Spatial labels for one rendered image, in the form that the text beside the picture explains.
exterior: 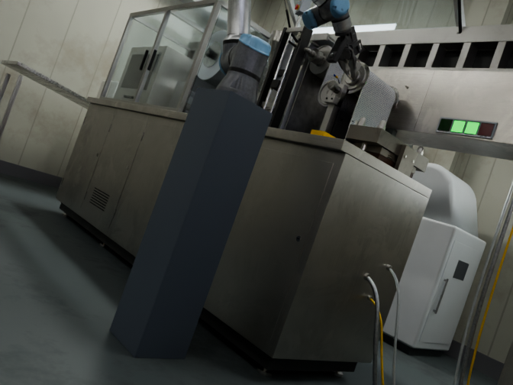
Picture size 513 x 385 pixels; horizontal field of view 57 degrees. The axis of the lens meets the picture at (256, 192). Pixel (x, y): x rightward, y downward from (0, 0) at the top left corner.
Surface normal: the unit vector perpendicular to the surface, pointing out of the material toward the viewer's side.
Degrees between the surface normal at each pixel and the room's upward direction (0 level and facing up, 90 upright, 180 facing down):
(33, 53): 90
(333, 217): 90
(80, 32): 90
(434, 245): 90
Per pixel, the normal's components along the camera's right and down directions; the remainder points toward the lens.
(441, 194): -0.69, -0.25
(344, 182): 0.62, 0.21
